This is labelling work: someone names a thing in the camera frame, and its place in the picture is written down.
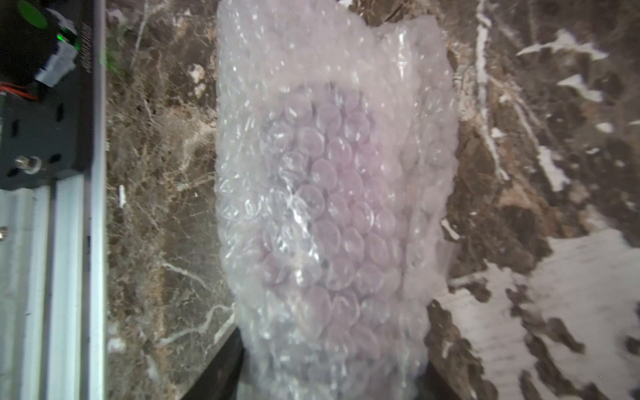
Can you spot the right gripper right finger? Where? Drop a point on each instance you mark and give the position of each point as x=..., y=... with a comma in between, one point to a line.
x=432, y=386

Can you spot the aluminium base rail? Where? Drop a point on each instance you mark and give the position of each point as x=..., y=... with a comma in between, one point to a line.
x=53, y=200

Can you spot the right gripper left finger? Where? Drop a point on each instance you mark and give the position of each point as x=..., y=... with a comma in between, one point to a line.
x=219, y=380

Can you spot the bubble wrap sheet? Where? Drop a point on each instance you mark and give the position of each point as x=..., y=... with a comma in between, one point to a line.
x=335, y=161

